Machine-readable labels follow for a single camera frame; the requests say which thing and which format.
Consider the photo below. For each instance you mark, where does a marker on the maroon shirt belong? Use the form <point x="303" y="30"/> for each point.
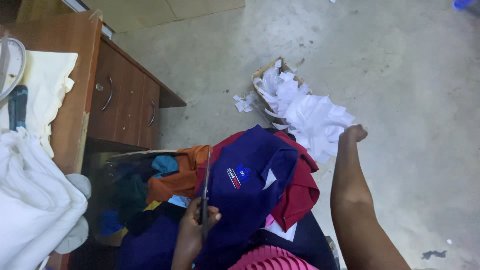
<point x="300" y="198"/>

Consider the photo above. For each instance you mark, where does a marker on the small white scraps cluster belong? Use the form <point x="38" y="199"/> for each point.
<point x="244" y="103"/>

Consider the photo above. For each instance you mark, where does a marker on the dark metal scissors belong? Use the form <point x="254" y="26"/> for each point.
<point x="206" y="187"/>

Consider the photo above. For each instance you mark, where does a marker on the orange garment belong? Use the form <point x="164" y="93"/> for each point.
<point x="176" y="180"/>

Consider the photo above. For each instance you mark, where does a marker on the pile of white fabric scraps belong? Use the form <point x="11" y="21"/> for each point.
<point x="315" y="120"/>

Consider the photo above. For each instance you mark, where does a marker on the white backing patch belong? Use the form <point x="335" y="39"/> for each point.
<point x="269" y="179"/>

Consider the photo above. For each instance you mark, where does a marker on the pink pleated garment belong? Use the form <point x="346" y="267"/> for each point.
<point x="270" y="260"/>

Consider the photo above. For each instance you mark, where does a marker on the person's left hand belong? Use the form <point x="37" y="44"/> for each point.
<point x="189" y="230"/>

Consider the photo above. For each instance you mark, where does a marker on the dark navy garment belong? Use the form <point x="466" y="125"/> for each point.
<point x="307" y="243"/>

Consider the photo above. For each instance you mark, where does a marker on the grey cloth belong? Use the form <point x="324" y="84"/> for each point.
<point x="80" y="184"/>

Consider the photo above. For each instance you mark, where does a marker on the navy blue shirt with logo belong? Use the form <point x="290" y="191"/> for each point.
<point x="247" y="195"/>

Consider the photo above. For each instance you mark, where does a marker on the brown wooden desk with drawers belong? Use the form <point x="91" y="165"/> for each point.
<point x="123" y="97"/>

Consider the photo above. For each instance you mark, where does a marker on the person's right hand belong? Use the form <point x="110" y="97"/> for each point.
<point x="351" y="135"/>

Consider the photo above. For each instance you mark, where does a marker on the person's right fingers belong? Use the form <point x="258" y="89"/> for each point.
<point x="359" y="132"/>

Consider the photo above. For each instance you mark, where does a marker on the blue plastic object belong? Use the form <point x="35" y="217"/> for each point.
<point x="462" y="3"/>

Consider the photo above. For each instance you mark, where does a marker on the cream cloth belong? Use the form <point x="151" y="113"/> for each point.
<point x="45" y="86"/>

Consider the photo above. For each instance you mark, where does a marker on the white cloth heap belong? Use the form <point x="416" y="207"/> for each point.
<point x="33" y="202"/>

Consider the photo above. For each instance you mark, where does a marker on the white paper piece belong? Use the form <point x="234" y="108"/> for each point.
<point x="283" y="231"/>

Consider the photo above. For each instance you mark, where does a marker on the round white plate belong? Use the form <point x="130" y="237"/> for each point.
<point x="15" y="63"/>

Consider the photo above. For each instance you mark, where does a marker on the cardboard box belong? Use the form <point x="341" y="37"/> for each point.
<point x="262" y="71"/>

